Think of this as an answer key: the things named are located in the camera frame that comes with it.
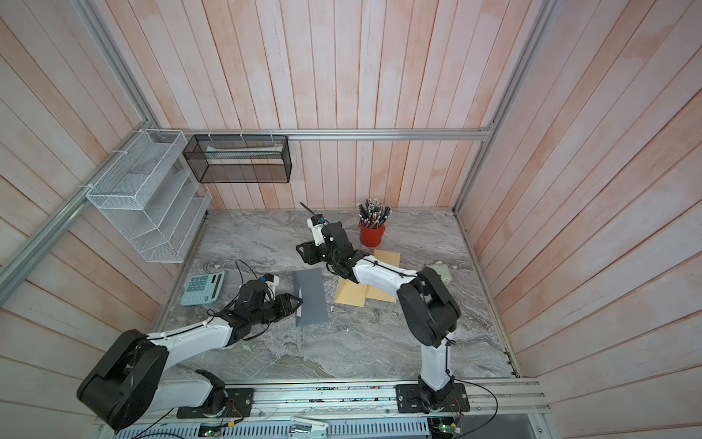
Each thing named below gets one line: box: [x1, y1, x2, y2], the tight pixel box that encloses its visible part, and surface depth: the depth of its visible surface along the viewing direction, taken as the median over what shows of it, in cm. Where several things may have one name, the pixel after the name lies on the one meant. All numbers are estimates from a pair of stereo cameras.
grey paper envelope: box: [292, 267, 329, 327], surface depth 98 cm
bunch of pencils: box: [356, 197, 393, 230], surface depth 98 cm
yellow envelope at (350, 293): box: [333, 276, 368, 308], surface depth 97 cm
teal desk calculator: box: [180, 271, 225, 306], surface depth 96 cm
